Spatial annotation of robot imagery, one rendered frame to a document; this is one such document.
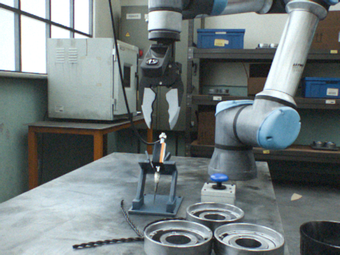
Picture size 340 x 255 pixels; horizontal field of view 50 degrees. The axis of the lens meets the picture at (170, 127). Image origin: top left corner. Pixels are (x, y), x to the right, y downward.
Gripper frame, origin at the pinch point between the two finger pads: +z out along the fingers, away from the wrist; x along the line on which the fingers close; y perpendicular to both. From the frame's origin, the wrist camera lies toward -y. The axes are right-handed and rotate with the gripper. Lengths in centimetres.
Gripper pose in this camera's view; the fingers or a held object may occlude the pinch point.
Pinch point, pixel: (160, 123)
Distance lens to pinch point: 82.7
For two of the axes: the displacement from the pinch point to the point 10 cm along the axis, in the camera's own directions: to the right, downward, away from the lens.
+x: -9.9, -0.5, 1.6
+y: 1.6, -0.9, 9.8
